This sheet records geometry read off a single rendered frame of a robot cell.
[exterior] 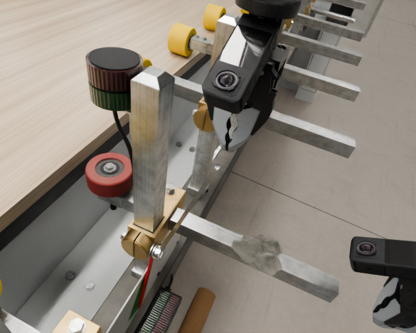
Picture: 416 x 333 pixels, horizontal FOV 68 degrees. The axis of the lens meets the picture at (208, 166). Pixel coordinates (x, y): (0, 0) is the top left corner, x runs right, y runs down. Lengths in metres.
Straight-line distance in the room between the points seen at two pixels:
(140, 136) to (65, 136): 0.28
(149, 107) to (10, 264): 0.42
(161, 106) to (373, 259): 0.33
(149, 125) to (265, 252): 0.28
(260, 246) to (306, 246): 1.20
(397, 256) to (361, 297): 1.23
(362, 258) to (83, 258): 0.58
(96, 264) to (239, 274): 0.86
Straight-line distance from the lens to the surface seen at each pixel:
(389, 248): 0.48
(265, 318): 1.45
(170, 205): 0.54
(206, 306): 1.32
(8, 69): 0.87
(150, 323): 0.62
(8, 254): 0.63
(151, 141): 0.37
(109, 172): 0.54
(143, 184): 0.43
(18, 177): 0.57
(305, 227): 1.77
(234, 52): 0.35
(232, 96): 0.31
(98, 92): 0.36
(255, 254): 0.52
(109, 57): 0.37
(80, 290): 0.75
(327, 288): 0.54
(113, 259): 0.77
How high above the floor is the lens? 1.29
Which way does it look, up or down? 43 degrees down
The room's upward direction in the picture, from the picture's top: 12 degrees clockwise
